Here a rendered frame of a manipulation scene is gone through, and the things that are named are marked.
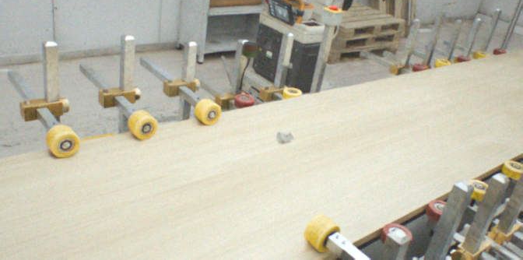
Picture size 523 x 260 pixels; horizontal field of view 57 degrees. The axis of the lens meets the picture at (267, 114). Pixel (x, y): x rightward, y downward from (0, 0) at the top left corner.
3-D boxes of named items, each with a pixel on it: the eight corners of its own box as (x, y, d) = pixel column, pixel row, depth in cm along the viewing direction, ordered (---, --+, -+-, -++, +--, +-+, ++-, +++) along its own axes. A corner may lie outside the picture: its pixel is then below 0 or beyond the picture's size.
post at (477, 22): (451, 83, 341) (475, 17, 320) (454, 82, 343) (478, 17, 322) (456, 85, 338) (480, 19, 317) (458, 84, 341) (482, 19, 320)
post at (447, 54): (433, 87, 325) (456, 19, 304) (435, 86, 327) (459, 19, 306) (437, 89, 323) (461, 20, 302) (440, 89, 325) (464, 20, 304)
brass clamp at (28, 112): (19, 114, 151) (18, 100, 149) (63, 107, 160) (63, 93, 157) (25, 123, 147) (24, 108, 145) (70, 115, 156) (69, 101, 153)
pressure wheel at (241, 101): (227, 119, 198) (231, 94, 193) (243, 116, 203) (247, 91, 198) (239, 128, 193) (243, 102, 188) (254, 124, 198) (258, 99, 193)
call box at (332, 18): (319, 23, 224) (323, 7, 221) (329, 22, 229) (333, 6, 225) (330, 28, 220) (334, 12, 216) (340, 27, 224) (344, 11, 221)
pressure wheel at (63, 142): (54, 121, 136) (78, 129, 143) (40, 144, 137) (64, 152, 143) (61, 130, 133) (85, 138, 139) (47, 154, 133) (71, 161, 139)
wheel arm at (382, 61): (359, 56, 300) (360, 49, 298) (362, 55, 302) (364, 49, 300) (416, 82, 272) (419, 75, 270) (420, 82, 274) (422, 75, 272)
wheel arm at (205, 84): (185, 78, 222) (186, 70, 220) (192, 77, 224) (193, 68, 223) (241, 119, 194) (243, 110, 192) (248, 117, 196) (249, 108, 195)
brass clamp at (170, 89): (161, 92, 183) (162, 79, 180) (191, 86, 191) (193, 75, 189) (170, 98, 179) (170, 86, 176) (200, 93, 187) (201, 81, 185)
